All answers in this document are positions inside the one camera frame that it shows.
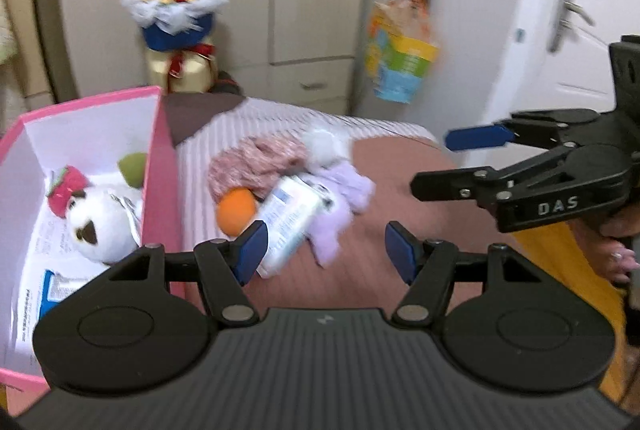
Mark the light wooden wardrobe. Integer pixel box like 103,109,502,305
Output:
55,0,373,113

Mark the white panda plush keychain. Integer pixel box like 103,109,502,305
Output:
66,187,143,266

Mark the white tissue pack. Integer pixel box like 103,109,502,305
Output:
257,175,328,279

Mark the person's right hand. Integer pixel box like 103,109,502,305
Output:
597,210,640,283

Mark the red strawberry plush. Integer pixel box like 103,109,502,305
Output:
46,165,91,216

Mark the colourful paper gift bag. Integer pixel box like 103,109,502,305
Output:
362,0,441,104

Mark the purple plush toy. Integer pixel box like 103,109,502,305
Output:
300,160,376,268

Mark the blue wet wipes pack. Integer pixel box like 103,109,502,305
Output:
41,269,88,306

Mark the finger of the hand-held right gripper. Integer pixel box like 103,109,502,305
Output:
445,109,601,152
410,144,626,206

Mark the black metal clothes rack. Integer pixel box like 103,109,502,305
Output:
30,0,78,104

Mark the white fluffy plush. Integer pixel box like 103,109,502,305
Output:
302,127,351,171

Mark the pink floral scrunchie cloth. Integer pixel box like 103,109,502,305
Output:
207,135,308,203

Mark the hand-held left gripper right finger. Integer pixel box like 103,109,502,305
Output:
385,221,543,327

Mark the green plush toy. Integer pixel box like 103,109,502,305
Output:
117,153,149,188

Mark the white paper slip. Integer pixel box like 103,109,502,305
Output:
10,215,71,351

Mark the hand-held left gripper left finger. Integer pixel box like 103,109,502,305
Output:
107,220,269,328

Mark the silver door handle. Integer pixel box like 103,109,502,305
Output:
547,0,596,54

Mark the yellow garment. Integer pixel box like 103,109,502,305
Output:
510,220,628,403

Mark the orange plush ball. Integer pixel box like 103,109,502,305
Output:
216,187,258,238

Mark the flower bouquet with blue wrap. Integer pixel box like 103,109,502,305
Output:
120,0,231,94

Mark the pink cardboard box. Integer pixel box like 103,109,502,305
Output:
0,85,183,393

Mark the white door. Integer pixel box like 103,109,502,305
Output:
480,0,640,121

